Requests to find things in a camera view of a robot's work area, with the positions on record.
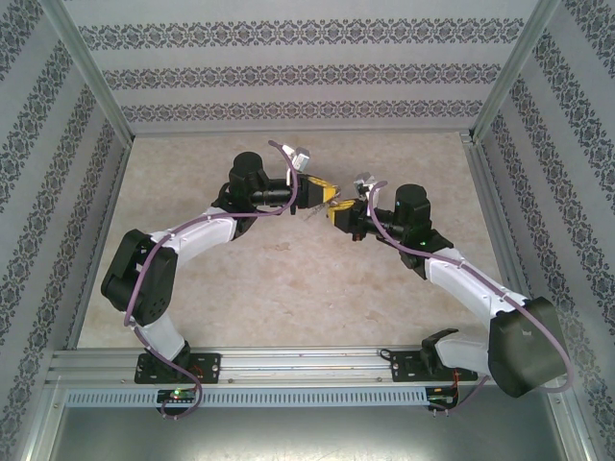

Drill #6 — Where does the left aluminium corner post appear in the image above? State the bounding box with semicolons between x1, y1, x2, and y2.
50;0;135;140

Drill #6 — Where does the aluminium corner post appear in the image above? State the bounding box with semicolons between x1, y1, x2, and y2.
50;0;135;140
470;0;563;140

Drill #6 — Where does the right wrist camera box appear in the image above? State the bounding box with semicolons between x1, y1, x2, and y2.
353;173;381;199

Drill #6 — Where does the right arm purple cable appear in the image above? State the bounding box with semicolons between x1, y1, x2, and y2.
367;180;578;414

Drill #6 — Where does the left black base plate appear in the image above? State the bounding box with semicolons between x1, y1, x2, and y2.
134;352;222;385

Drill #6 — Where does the grey metal keyring holder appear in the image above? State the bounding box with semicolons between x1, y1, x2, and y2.
300;201;332;223

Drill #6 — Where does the aluminium lower frame bar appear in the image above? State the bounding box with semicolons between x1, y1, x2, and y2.
18;378;63;461
552;383;602;461

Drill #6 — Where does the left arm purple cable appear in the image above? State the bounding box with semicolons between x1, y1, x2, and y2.
123;138;299;419

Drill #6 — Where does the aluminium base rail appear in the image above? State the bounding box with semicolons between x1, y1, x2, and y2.
45;348;566;385

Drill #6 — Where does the right aluminium side rail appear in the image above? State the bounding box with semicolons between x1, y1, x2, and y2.
463;133;542;345

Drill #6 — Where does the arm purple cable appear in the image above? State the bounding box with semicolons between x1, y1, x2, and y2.
367;180;578;414
123;138;299;419

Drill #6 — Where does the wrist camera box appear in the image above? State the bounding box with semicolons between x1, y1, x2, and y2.
282;143;312;173
353;173;381;199

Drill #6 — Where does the grey metal sheet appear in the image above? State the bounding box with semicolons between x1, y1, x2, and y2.
47;405;585;461

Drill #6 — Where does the right circuit board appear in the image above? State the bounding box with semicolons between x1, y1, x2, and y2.
427;386;460;409

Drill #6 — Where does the left aluminium side rail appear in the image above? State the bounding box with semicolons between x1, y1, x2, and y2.
64;136;135;350

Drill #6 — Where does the circuit board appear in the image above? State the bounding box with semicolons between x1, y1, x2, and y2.
427;386;460;409
157;388;196;403

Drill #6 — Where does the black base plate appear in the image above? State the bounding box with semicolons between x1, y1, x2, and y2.
388;349;480;384
134;352;222;385

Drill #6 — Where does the left circuit board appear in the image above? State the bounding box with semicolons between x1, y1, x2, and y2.
157;388;196;403

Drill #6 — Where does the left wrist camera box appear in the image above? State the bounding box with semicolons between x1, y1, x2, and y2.
282;143;312;173

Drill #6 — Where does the right aluminium corner post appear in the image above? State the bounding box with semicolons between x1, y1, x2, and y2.
470;0;563;140

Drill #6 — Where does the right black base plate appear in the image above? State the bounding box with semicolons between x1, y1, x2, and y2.
388;349;480;384

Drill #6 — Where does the aluminium side rail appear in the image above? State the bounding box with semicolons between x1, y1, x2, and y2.
463;133;542;345
64;136;135;350

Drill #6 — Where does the slotted grey cable duct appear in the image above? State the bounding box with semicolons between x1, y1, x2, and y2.
64;386;429;407

